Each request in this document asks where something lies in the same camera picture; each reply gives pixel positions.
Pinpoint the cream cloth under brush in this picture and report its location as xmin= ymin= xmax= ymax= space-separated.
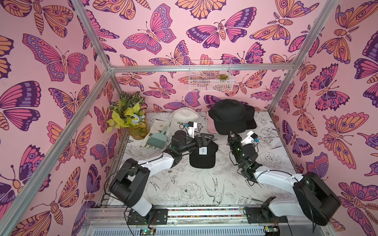
xmin=140 ymin=120 xmax=170 ymax=148

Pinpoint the aluminium corner post left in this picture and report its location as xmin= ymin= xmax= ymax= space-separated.
xmin=72 ymin=0 xmax=122 ymax=95

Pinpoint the white Colorado cap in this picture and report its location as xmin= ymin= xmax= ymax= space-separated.
xmin=169 ymin=108 xmax=199 ymax=135

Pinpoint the plain black cap front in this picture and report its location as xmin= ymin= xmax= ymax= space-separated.
xmin=209 ymin=99 xmax=247 ymax=135

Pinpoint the plain black cap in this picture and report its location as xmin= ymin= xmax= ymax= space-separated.
xmin=244 ymin=105 xmax=257 ymax=130
xmin=209 ymin=99 xmax=247 ymax=135

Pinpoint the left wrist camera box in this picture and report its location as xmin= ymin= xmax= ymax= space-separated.
xmin=186 ymin=122 xmax=197 ymax=138

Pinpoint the aluminium horizontal back bar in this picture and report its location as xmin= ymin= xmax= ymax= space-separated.
xmin=110 ymin=64 xmax=294 ymax=73

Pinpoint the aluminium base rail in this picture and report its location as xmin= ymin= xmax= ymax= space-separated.
xmin=79 ymin=205 xmax=336 ymax=236

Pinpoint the white wire basket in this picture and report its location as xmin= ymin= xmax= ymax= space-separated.
xmin=188 ymin=64 xmax=234 ymax=92

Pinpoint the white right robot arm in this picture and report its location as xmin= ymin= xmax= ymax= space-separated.
xmin=227 ymin=130 xmax=341 ymax=226

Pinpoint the black cap with white patch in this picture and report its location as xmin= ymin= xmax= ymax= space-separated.
xmin=189 ymin=141 xmax=219 ymax=169

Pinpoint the pink cap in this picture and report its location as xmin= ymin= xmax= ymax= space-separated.
xmin=207 ymin=119 xmax=218 ymax=134

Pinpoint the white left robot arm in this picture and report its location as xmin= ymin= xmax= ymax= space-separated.
xmin=108 ymin=133 xmax=214 ymax=217

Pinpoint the plain black cap back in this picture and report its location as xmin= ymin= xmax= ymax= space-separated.
xmin=244 ymin=105 xmax=257 ymax=130

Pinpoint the small succulent in basket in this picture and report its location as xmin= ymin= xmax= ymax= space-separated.
xmin=219 ymin=74 xmax=229 ymax=80

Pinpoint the potted green plant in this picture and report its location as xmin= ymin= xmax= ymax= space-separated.
xmin=106 ymin=91 xmax=150 ymax=140

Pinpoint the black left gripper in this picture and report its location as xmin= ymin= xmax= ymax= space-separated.
xmin=178 ymin=135 xmax=213 ymax=156

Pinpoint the aluminium corner post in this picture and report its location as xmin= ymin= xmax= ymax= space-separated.
xmin=72 ymin=0 xmax=122 ymax=95
xmin=268 ymin=0 xmax=339 ymax=114

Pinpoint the teal bristle brush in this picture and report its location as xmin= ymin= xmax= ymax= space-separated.
xmin=147 ymin=126 xmax=168 ymax=149

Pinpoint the aluminium left side bar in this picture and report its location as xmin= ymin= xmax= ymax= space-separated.
xmin=1 ymin=70 xmax=111 ymax=236

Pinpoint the aluminium corner post right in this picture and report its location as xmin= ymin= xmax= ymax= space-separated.
xmin=268 ymin=0 xmax=339 ymax=114

